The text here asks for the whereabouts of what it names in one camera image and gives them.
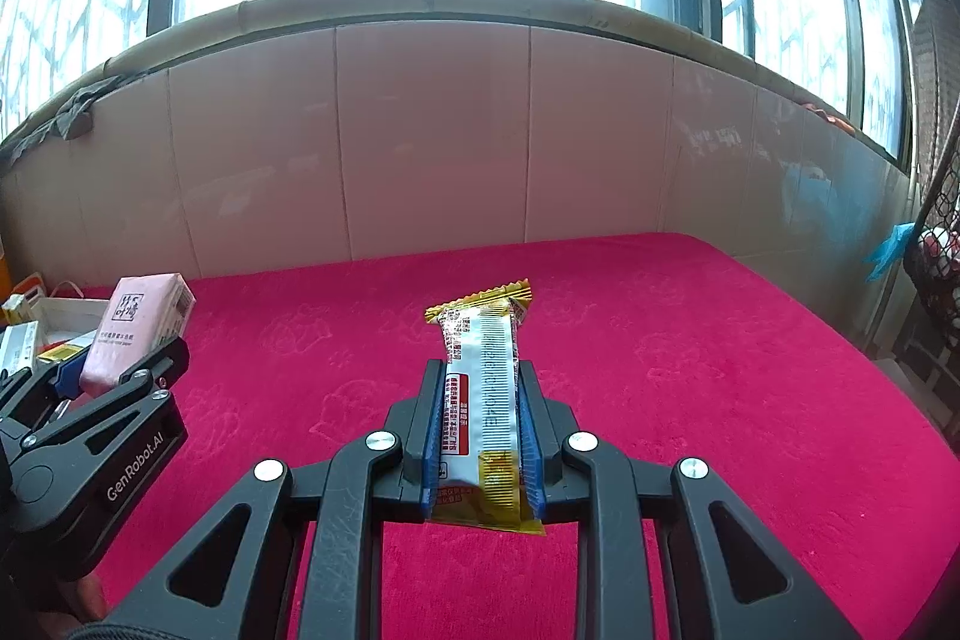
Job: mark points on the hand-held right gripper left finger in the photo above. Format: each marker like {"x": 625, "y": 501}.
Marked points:
{"x": 429, "y": 464}

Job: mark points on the red blanket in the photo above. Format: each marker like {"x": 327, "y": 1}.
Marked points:
{"x": 712, "y": 347}

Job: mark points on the orange white small box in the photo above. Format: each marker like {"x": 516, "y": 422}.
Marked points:
{"x": 30, "y": 287}

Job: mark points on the dark grey cloth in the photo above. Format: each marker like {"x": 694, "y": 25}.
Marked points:
{"x": 75, "y": 115}

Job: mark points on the white tray box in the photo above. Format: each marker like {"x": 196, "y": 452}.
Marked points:
{"x": 71, "y": 314}

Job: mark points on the white yellow box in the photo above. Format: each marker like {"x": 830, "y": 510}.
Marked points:
{"x": 60, "y": 353}

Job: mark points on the person's left hand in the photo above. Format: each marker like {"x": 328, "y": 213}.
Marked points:
{"x": 79, "y": 599}

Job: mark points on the blue plastic glove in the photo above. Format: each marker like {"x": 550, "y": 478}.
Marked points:
{"x": 889, "y": 250}

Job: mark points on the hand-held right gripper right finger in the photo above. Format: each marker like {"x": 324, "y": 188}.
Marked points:
{"x": 531, "y": 464}

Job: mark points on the long white box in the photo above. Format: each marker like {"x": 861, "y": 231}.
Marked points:
{"x": 19, "y": 347}

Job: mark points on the pink tissue pack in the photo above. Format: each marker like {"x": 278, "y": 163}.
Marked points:
{"x": 142, "y": 317}

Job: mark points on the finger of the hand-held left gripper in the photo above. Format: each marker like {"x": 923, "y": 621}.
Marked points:
{"x": 66, "y": 376}
{"x": 142, "y": 379}

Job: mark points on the yellow snack packet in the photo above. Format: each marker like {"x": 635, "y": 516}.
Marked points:
{"x": 480, "y": 385}

